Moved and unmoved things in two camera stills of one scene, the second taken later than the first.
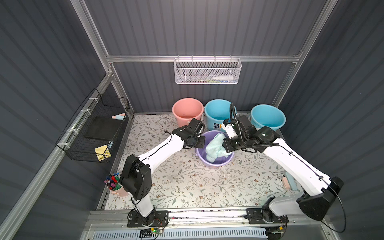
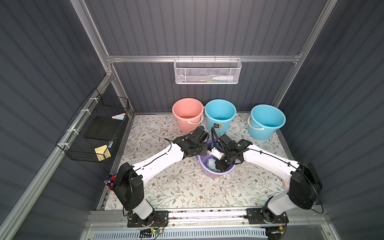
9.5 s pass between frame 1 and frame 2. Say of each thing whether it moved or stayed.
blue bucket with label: stayed
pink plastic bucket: stayed
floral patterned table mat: stayed
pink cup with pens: stayed
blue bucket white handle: stayed
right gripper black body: moved
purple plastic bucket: moved
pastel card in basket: stayed
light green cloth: moved
